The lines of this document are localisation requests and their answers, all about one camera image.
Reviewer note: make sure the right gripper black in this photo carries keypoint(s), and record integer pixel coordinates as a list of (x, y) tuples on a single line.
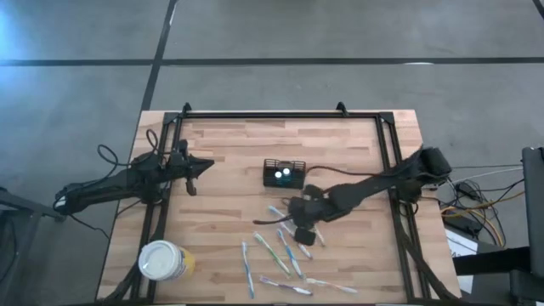
[(302, 211)]

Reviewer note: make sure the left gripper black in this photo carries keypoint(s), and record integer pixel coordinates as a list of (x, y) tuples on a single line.
[(180, 166)]

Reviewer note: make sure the teal mouthwash bottle white cap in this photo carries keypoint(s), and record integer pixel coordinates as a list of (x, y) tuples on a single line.
[(287, 171), (278, 174)]

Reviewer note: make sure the orange white toothbrush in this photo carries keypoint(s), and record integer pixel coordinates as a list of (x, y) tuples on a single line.
[(331, 285)]

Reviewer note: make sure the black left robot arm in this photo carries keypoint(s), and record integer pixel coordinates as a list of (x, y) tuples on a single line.
[(106, 185)]

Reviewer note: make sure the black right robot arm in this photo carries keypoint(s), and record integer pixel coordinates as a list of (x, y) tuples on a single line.
[(374, 183)]

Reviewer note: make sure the yellow white wipes canister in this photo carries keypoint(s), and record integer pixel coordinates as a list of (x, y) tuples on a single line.
[(159, 260)]

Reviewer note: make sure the black power adapter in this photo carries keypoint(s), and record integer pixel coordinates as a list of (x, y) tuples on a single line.
[(467, 188), (461, 223)]

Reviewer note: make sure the white paper sheet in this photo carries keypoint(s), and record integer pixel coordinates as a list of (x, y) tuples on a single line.
[(461, 248)]

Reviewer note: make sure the dark furniture leg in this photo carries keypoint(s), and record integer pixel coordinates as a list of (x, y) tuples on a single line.
[(34, 208)]

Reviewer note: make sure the black stand base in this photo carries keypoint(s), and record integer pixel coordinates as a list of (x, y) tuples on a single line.
[(489, 261)]

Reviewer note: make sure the black monitor panel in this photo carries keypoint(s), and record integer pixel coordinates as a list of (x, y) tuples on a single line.
[(533, 204)]

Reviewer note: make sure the black aluminium table frame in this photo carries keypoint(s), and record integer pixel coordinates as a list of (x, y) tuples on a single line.
[(276, 115)]

